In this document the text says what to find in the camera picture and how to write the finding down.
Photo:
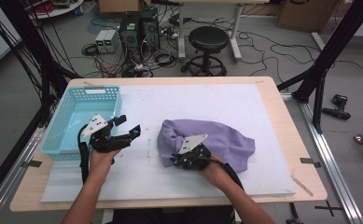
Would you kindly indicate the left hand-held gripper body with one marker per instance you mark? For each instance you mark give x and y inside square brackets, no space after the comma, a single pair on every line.
[106,143]

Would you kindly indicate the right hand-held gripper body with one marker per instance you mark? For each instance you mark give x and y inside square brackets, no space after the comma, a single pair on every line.
[194,158]

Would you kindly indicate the purple shorts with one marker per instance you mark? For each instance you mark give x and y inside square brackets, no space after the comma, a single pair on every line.
[226,140]

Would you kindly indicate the light blue plastic basket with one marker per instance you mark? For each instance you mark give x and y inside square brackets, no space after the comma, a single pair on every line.
[70,130]

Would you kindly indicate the person's left hand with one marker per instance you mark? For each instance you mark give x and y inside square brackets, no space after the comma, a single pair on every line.
[100,165]

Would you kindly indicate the person's right hand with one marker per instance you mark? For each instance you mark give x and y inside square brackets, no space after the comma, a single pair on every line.
[216,174]

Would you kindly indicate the white foam mat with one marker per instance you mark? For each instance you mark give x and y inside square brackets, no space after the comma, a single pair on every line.
[170,99]

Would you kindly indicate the person's dark pants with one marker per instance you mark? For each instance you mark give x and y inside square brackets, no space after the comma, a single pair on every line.
[170,217]

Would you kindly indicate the grey tape piece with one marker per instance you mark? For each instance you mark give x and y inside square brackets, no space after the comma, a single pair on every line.
[33,164]
[309,161]

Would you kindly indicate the white bench power supply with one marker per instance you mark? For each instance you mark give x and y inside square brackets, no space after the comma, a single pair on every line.
[112,39]
[100,39]

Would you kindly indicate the black computer tower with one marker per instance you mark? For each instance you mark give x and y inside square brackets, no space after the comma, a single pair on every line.
[150,31]
[129,31]

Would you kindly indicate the tan tape strip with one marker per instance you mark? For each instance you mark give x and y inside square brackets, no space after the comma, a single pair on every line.
[302,186]

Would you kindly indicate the small cardboard box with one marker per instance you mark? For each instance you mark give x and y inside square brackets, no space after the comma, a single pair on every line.
[117,5]

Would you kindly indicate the black round stool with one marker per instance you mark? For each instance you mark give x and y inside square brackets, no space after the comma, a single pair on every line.
[208,39]

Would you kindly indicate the round white table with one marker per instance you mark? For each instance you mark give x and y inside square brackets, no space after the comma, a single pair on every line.
[58,11]

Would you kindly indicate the red caster wheel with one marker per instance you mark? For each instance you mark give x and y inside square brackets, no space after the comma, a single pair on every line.
[359,139]

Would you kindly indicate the large cardboard box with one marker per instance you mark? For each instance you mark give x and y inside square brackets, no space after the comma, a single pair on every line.
[306,15]

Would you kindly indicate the aluminium floor rail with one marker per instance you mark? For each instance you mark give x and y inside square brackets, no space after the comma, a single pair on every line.
[325,155]
[11,177]

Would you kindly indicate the white desk frame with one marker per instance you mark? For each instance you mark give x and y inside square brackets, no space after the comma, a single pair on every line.
[181,31]

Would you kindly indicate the black metal frame post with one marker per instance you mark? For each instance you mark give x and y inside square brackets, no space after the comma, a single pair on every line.
[334,46]
[26,28]

